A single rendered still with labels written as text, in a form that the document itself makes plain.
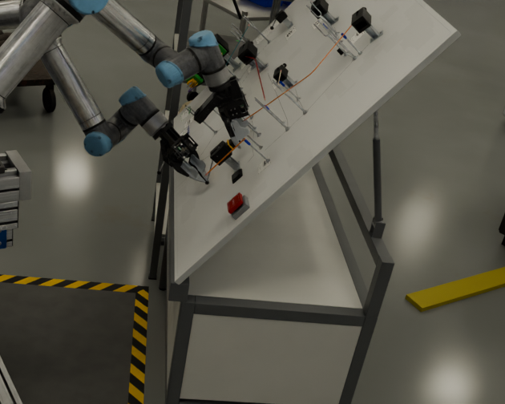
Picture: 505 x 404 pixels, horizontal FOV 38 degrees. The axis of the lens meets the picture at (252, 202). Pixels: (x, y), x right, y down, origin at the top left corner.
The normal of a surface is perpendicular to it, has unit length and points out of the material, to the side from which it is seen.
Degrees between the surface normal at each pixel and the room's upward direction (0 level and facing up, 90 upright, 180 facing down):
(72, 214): 0
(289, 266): 0
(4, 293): 0
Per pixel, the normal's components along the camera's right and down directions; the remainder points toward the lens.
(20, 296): 0.17, -0.86
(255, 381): 0.10, 0.49
